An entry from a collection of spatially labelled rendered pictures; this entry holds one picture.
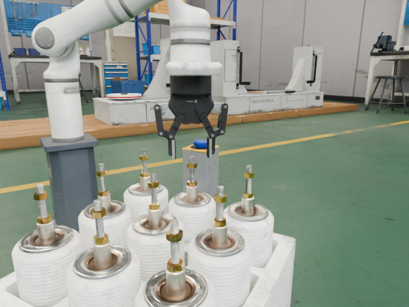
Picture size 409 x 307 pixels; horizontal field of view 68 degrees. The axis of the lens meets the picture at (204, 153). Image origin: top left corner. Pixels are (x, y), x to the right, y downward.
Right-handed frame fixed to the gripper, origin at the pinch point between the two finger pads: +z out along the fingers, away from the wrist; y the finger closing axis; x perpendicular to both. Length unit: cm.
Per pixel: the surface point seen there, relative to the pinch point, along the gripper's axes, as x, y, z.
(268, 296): 20.2, -9.2, 17.4
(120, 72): -543, 78, -13
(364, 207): -41, -70, 35
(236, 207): 5.3, -7.8, 9.8
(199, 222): 4.7, -1.0, 12.8
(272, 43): -622, -243, -75
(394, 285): 1, -49, 35
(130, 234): 11.6, 11.1, 10.5
